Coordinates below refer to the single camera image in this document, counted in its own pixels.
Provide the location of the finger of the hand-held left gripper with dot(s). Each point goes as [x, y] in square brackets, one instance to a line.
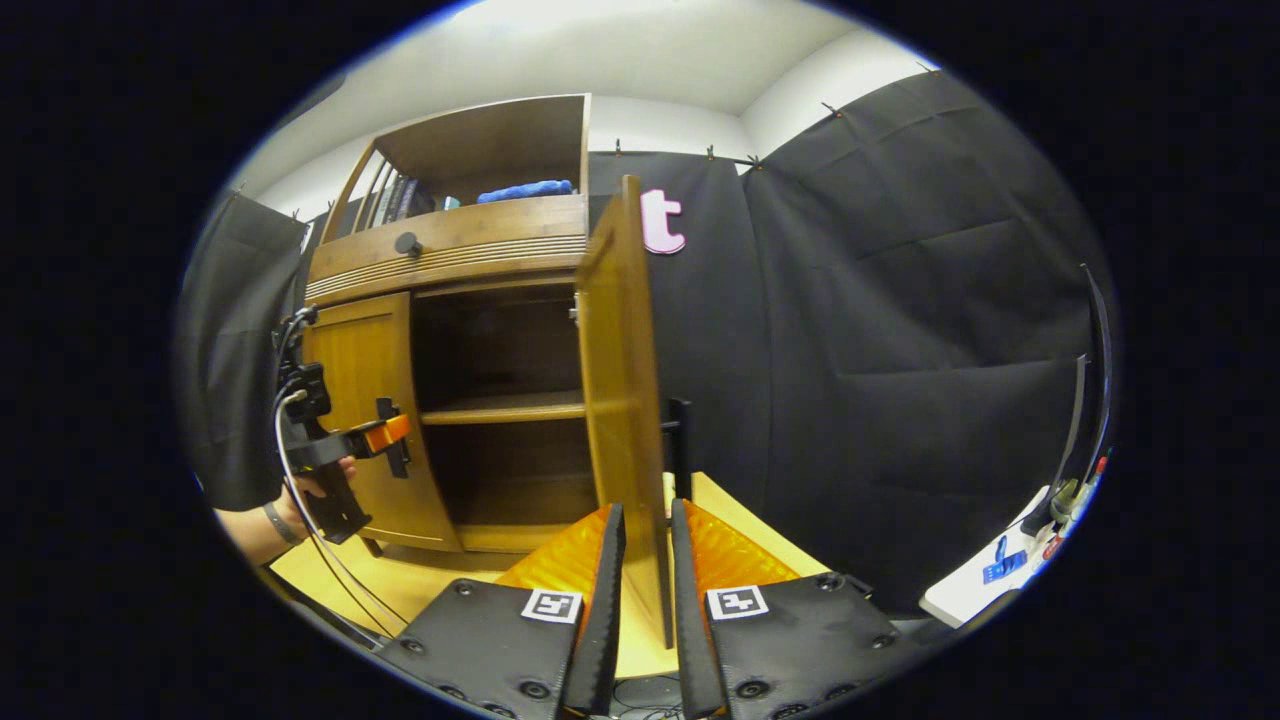
[385, 436]

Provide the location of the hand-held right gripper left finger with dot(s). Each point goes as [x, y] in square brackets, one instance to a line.
[605, 620]

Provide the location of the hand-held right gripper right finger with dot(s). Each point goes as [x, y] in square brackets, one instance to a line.
[688, 630]

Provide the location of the wooden shoe cabinet door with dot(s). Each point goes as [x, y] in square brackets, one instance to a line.
[620, 400]
[360, 360]

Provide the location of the wooden double-door shoe cabinet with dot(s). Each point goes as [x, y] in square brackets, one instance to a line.
[500, 140]

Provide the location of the wooden inner shelf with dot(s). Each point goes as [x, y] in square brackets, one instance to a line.
[505, 408]

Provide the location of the grey wristband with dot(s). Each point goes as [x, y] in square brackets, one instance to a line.
[282, 522]

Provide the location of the black round drawer knob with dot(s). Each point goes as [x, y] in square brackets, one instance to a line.
[407, 243]

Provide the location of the dark grey book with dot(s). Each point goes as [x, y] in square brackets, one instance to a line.
[404, 199]

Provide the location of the navy blue book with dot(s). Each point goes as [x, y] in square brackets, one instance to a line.
[420, 198]

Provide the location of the ribbed wooden drawer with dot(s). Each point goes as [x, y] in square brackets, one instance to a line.
[500, 235]

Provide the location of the blue folded towel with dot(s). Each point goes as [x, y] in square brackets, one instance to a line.
[525, 190]

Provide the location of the white side table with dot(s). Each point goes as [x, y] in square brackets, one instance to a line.
[975, 600]

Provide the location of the small blue plastic tool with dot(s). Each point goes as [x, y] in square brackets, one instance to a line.
[1003, 565]

